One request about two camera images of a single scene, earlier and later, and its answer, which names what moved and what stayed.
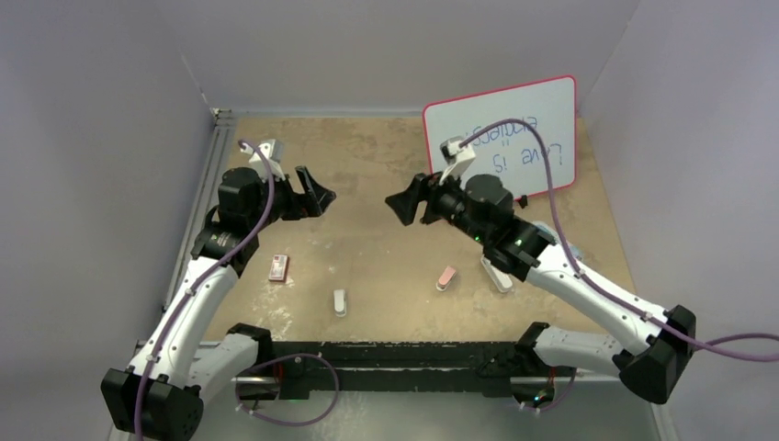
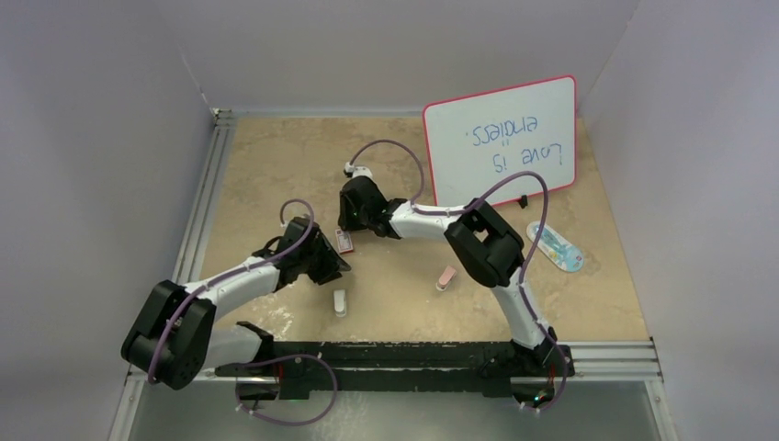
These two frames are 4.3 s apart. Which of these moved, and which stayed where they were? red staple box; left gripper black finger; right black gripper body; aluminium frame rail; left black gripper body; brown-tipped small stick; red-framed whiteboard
Moved: red staple box; right black gripper body; left gripper black finger; left black gripper body
Stayed: aluminium frame rail; red-framed whiteboard; brown-tipped small stick
